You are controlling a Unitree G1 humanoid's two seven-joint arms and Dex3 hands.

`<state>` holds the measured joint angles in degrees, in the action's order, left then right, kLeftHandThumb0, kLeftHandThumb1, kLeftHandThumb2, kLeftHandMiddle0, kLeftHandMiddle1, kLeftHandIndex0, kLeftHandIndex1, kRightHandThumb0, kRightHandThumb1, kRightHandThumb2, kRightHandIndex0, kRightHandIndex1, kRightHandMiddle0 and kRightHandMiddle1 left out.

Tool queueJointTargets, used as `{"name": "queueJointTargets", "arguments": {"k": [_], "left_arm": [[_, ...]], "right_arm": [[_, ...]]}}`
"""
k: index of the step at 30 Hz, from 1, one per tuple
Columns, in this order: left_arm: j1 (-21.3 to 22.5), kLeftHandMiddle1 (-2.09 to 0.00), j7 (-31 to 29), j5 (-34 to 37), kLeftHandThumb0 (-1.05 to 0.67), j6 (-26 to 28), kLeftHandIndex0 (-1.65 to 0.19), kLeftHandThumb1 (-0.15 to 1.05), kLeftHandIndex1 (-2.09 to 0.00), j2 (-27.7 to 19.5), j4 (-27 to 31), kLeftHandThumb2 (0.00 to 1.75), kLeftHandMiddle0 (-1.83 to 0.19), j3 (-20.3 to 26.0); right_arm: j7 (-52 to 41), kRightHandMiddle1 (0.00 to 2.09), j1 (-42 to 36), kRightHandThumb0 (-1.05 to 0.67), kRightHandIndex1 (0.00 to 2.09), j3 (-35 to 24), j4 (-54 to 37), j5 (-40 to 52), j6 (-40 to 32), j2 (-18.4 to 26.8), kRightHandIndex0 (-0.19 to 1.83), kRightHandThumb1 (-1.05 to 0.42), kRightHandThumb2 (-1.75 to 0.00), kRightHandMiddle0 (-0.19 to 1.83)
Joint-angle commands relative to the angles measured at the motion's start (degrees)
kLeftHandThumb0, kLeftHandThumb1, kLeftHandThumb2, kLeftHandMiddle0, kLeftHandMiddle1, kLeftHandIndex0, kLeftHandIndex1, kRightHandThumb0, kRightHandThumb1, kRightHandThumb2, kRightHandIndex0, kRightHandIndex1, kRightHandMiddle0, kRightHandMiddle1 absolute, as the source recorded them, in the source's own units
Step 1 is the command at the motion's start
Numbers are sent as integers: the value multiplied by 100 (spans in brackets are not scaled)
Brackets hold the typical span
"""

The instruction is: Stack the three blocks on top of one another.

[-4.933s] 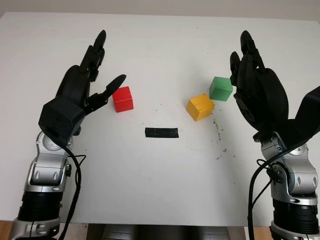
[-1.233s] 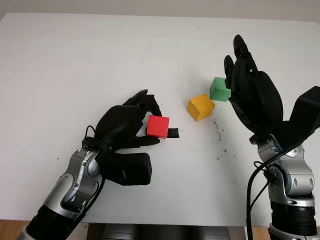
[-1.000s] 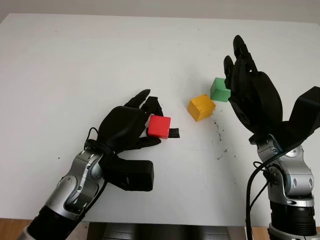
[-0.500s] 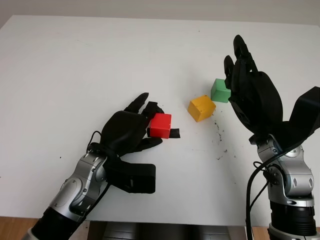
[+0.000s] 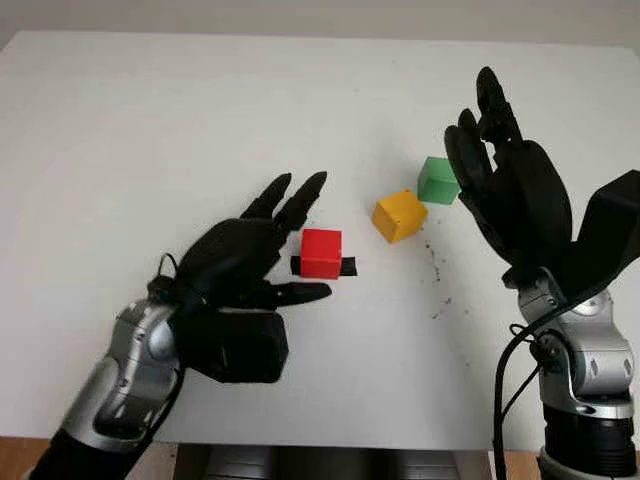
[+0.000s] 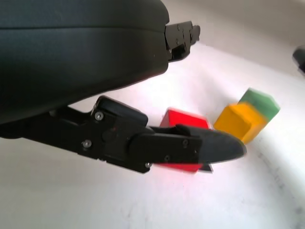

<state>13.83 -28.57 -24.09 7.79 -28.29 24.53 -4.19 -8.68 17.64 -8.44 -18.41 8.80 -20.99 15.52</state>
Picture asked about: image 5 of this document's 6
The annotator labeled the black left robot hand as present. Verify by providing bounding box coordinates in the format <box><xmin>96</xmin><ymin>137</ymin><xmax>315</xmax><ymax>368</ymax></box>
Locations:
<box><xmin>171</xmin><ymin>171</ymin><xmax>334</xmax><ymax>312</ymax></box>

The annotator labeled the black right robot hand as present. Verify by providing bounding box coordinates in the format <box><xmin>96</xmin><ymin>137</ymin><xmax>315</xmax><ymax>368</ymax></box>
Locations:
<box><xmin>443</xmin><ymin>66</ymin><xmax>575</xmax><ymax>281</ymax></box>

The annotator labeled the green block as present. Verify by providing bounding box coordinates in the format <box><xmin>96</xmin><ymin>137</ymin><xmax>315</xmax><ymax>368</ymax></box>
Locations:
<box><xmin>416</xmin><ymin>155</ymin><xmax>463</xmax><ymax>207</ymax></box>

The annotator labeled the yellow block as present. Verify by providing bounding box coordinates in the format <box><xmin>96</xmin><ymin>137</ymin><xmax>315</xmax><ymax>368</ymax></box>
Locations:
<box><xmin>370</xmin><ymin>189</ymin><xmax>430</xmax><ymax>245</ymax></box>

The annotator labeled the red block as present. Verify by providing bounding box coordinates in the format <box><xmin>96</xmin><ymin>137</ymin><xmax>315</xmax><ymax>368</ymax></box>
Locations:
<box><xmin>299</xmin><ymin>227</ymin><xmax>344</xmax><ymax>282</ymax></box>

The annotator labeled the black tape strip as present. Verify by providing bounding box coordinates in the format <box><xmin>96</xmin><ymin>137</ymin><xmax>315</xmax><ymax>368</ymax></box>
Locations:
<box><xmin>289</xmin><ymin>255</ymin><xmax>361</xmax><ymax>279</ymax></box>

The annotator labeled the dark robot torso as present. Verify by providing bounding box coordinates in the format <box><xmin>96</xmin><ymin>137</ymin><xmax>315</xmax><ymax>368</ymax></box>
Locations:
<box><xmin>173</xmin><ymin>443</ymin><xmax>490</xmax><ymax>480</ymax></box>

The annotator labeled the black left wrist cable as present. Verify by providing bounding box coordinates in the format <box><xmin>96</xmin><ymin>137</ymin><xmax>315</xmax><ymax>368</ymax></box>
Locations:
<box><xmin>147</xmin><ymin>252</ymin><xmax>184</xmax><ymax>304</ymax></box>

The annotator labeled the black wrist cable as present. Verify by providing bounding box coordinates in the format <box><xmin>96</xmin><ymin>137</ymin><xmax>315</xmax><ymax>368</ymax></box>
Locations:
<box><xmin>491</xmin><ymin>292</ymin><xmax>569</xmax><ymax>480</ymax></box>
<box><xmin>147</xmin><ymin>252</ymin><xmax>184</xmax><ymax>304</ymax></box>

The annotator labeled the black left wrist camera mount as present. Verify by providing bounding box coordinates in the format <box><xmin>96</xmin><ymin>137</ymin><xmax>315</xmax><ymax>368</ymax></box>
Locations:
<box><xmin>169</xmin><ymin>307</ymin><xmax>292</xmax><ymax>386</ymax></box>

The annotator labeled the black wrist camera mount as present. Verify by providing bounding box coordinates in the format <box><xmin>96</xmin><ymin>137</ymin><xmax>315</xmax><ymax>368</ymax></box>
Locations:
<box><xmin>169</xmin><ymin>307</ymin><xmax>292</xmax><ymax>386</ymax></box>
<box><xmin>559</xmin><ymin>169</ymin><xmax>640</xmax><ymax>307</ymax></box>

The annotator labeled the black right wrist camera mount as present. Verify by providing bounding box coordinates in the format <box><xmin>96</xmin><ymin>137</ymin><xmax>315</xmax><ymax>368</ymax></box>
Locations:
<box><xmin>559</xmin><ymin>169</ymin><xmax>640</xmax><ymax>307</ymax></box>

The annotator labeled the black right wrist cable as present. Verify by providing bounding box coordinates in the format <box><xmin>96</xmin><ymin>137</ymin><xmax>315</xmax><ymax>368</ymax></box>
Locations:
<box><xmin>491</xmin><ymin>292</ymin><xmax>569</xmax><ymax>480</ymax></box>

